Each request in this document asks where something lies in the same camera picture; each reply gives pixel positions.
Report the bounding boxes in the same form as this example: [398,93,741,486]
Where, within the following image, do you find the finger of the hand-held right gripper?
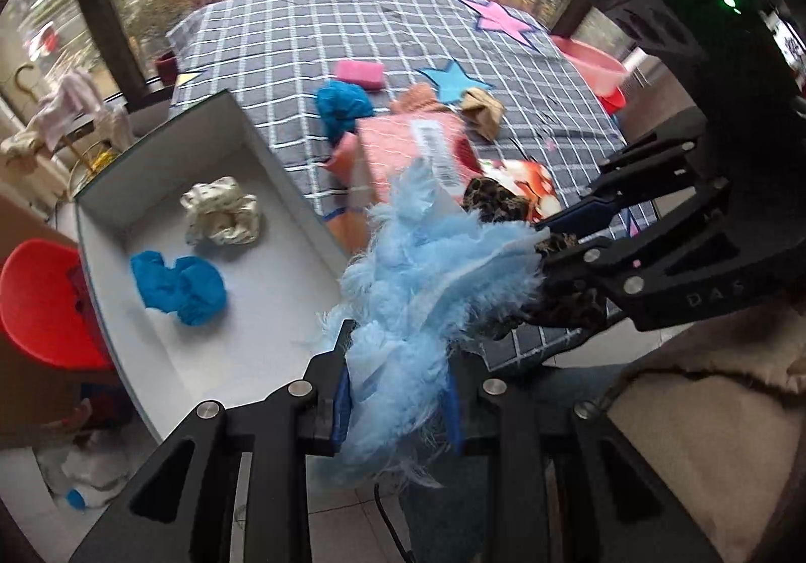
[535,118,734,239]
[534,216,734,328]

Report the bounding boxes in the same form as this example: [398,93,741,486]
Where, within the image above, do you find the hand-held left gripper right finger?
[441,349,725,563]

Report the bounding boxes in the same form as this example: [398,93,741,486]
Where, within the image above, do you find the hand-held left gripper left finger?
[69,320,355,563]

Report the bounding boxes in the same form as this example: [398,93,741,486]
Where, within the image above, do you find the leopard print cloth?
[461,175,607,338]

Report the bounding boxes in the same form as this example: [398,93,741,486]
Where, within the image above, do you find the light blue fluffy cloth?
[315,156,546,488]

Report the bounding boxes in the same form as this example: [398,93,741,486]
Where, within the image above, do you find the white cardboard box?
[74,89,354,444]

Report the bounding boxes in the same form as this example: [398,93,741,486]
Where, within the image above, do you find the beige knitted sock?
[458,89,507,143]

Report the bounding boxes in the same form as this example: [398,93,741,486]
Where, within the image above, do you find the large blue cloth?
[313,81,376,146]

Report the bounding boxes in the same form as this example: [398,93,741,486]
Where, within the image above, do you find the orange white patterned cloth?
[479,158,559,224]

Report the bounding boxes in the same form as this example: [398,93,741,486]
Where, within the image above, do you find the red plastic basin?
[595,87,629,116]

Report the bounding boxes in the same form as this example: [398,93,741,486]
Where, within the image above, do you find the pink plastic basin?
[550,35,627,98]

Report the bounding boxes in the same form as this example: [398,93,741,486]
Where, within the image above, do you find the person's beige fleece jacket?
[604,311,806,563]

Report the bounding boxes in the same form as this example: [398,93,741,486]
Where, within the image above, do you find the red patterned packet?
[353,112,483,208]

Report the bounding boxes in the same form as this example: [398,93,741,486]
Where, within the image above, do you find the small blue cloth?
[130,249,228,326]

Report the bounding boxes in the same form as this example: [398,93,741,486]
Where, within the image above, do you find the cream polka dot scrunchie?
[180,176,262,247]

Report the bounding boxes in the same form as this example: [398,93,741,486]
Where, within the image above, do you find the pink sponge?
[335,59,385,93]

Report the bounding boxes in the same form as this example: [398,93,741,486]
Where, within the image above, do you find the clear bottle with blue cap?
[38,443,136,510]

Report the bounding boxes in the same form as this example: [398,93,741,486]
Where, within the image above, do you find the red plastic chair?
[0,239,114,371]

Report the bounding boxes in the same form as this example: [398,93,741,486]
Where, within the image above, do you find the grey checkered blanket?
[167,0,662,375]

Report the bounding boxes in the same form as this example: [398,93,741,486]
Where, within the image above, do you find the pink cloth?
[34,68,105,142]

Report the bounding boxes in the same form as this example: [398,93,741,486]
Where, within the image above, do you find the cream cloth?
[0,128,49,158]

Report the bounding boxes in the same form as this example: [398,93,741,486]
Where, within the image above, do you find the black cable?
[374,481,417,563]

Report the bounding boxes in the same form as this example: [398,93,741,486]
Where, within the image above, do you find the gold wire rack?
[13,64,127,199]

